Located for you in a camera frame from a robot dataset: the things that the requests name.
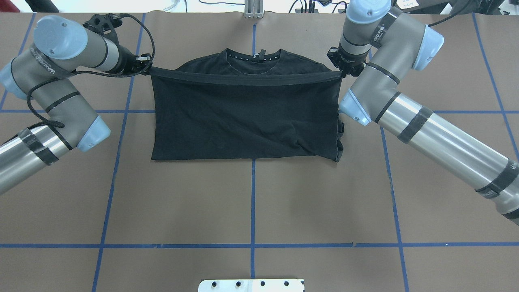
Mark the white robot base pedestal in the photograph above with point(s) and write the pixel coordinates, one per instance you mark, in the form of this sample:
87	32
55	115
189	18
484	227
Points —
252	285

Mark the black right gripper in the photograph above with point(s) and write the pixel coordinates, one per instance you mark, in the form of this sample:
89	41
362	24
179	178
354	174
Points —
348	61

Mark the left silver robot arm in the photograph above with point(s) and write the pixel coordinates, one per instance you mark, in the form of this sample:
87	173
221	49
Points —
62	49

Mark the aluminium frame post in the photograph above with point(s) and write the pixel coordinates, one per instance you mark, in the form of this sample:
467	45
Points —
253	9

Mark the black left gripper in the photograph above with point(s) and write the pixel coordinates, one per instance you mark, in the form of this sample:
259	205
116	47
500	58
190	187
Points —
126	61

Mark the black printed t-shirt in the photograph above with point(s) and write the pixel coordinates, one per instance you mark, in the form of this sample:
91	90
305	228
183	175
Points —
234	106

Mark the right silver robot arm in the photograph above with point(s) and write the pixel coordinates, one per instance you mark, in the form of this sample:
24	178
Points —
379	46

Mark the blue tape grid lines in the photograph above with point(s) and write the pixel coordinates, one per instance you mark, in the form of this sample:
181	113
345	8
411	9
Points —
252	245

